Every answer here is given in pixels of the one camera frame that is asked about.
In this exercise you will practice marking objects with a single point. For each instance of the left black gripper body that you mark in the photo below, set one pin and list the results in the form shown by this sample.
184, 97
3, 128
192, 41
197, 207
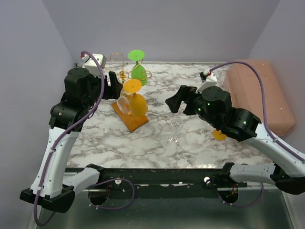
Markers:
96, 87

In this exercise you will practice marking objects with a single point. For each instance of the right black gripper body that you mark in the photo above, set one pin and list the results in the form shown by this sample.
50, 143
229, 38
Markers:
193, 96

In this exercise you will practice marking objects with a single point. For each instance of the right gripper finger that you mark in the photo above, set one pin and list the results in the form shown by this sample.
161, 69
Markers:
175, 101
189, 109

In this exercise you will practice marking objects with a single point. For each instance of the clear wine glass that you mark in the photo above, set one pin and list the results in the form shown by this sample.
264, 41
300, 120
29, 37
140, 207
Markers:
123, 102
174, 129

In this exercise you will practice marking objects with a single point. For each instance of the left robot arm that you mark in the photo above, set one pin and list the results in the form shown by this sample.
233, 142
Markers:
49, 189

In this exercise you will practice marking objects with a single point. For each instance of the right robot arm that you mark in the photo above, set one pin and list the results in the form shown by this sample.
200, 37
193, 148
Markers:
213, 105

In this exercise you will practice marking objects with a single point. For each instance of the orange hanging wine glass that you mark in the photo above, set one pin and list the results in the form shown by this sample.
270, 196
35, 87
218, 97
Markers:
137, 103

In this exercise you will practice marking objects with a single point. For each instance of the green wine glass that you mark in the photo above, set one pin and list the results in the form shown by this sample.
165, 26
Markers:
138, 71

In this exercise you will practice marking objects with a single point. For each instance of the wooden rack base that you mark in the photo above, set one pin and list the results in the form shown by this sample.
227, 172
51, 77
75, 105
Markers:
131, 122

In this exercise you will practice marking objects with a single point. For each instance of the orange wine glass on table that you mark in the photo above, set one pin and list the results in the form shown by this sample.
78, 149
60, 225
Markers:
218, 135

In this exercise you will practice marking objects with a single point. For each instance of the gold wire glass rack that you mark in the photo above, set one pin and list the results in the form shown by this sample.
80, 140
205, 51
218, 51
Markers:
124, 74

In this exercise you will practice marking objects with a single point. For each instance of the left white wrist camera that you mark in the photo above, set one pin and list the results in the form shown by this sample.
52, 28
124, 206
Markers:
90, 64

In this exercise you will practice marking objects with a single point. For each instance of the black mounting rail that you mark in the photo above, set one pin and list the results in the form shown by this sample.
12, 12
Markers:
125, 183

